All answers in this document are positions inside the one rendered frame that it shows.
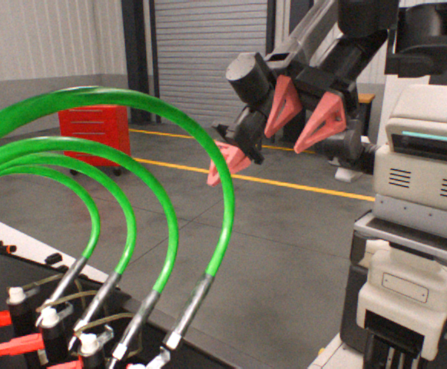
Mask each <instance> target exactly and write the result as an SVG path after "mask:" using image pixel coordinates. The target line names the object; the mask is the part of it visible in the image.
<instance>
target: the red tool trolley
mask: <svg viewBox="0 0 447 369"><path fill-rule="evenodd" d="M58 120H59V125H60V130H61V136H72V137H77V138H86V139H90V140H93V141H96V142H99V143H102V144H103V145H107V146H111V147H112V148H116V149H117V150H119V151H122V152H124V153H125V154H126V155H130V156H131V145H130V135H129V127H128V117H127V106H122V105H96V106H88V107H79V108H73V109H68V110H64V111H58ZM64 155H67V156H71V157H73V158H75V159H78V160H80V161H83V162H85V163H87V164H89V165H92V166H115V169H114V174H115V175H117V176H119V175H120V174H121V169H120V168H119V167H120V166H121V165H119V164H117V163H115V162H113V161H109V160H107V159H106V158H103V157H100V156H97V155H93V154H88V153H84V152H78V151H64ZM70 172H71V174H72V175H76V174H77V173H78V171H76V170H74V169H71V170H70Z"/></svg>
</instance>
